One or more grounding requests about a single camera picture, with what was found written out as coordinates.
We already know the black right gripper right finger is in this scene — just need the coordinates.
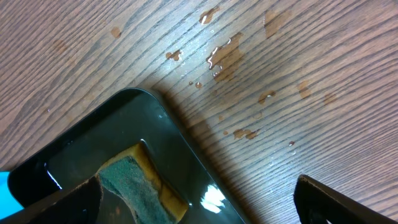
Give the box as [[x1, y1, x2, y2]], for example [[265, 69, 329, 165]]
[[294, 175, 397, 224]]

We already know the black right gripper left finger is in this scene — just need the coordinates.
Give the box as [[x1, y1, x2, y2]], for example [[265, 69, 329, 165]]
[[1, 177, 103, 224]]

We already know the yellow green sponge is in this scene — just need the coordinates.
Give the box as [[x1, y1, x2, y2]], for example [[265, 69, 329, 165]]
[[96, 143, 188, 224]]

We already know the teal plastic tray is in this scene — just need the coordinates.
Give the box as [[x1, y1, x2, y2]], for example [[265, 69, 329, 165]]
[[0, 172, 24, 219]]

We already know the black plastic tray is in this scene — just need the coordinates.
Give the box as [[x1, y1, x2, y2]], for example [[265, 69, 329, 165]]
[[7, 88, 249, 223]]

